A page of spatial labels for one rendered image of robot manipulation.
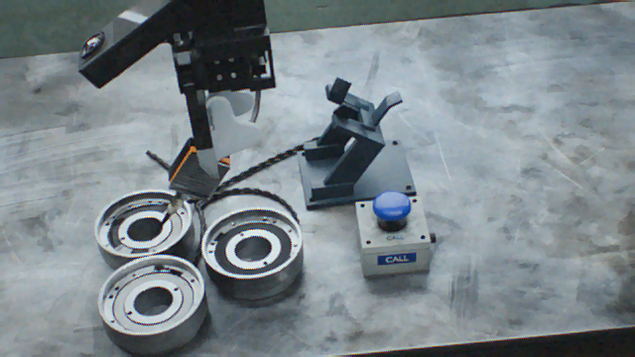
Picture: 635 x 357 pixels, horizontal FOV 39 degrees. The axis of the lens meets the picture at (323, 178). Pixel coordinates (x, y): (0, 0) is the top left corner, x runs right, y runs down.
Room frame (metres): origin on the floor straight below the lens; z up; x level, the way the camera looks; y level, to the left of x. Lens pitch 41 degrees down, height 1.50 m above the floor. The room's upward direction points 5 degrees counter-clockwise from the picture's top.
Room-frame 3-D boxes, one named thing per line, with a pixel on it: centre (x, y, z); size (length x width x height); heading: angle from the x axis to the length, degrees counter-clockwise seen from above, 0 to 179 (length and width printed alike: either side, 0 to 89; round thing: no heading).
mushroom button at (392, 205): (0.68, -0.07, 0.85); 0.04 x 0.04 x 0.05
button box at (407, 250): (0.68, -0.07, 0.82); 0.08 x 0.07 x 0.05; 91
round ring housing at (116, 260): (0.71, 0.20, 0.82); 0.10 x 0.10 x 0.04
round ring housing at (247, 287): (0.67, 0.08, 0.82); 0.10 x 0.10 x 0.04
